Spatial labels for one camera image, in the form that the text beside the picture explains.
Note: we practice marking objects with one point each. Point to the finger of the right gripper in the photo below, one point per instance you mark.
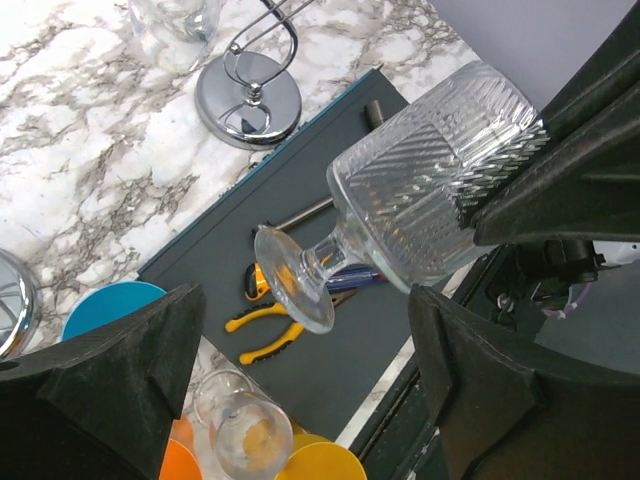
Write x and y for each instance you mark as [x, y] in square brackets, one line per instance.
[579, 62]

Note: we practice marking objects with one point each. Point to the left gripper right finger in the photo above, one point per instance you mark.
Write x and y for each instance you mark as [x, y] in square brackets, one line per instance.
[507, 408]

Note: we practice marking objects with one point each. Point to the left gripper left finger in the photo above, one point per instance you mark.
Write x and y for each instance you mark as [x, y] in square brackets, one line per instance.
[101, 405]

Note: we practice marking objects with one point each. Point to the clear tumbler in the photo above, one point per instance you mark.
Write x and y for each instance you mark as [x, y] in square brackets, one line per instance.
[406, 193]

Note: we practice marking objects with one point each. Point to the small clear wine glass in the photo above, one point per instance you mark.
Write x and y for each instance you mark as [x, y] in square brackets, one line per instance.
[250, 436]

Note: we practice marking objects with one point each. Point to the tall chrome wine glass rack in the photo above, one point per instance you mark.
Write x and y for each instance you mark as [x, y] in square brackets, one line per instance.
[248, 99]

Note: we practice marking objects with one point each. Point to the orange plastic goblet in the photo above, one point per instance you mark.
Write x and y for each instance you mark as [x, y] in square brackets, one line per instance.
[180, 462]

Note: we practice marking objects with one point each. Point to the blue plastic goblet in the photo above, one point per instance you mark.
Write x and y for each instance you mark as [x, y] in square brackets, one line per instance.
[107, 304]

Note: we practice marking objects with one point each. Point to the dark grey tray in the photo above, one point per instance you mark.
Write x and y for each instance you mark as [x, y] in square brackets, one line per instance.
[331, 384]

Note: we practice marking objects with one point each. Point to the yellow utility knife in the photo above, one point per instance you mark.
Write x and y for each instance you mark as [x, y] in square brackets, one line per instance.
[255, 284]

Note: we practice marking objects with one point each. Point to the yellow plastic cup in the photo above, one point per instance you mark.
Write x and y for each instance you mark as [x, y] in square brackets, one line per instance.
[314, 457]

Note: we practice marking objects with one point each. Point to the red blue screwdriver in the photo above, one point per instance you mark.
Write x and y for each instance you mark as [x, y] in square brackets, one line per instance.
[356, 277]

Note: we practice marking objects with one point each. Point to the small chrome wire rack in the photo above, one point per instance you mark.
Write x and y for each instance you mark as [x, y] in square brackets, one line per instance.
[20, 304]

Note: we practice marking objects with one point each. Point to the yellow handled pliers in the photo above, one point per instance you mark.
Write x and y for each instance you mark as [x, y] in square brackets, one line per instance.
[255, 331]

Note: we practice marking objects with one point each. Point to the long black metal bracket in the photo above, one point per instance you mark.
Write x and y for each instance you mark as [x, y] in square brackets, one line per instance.
[297, 218]

